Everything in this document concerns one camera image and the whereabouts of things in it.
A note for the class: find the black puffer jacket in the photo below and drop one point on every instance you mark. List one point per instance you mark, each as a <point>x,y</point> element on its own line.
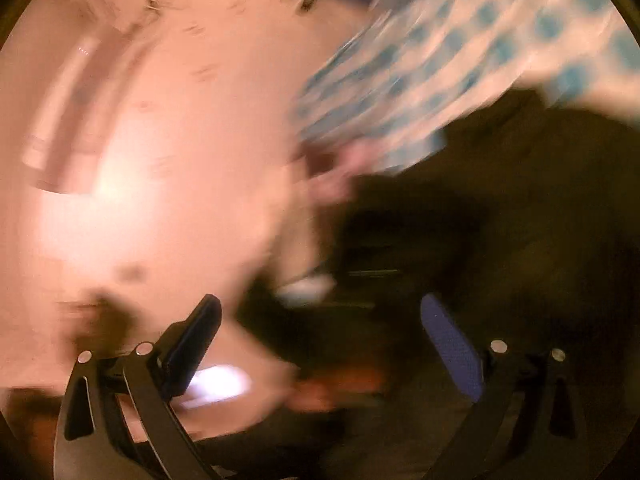
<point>525,210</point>

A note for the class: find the blue white checked bed cover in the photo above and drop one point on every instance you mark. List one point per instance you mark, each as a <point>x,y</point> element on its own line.
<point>450,50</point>

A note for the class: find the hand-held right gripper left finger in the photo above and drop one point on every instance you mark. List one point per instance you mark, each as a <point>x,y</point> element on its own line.
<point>192,345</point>

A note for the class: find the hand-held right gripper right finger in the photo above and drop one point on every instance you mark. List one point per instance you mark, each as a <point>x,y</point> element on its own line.
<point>450,345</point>

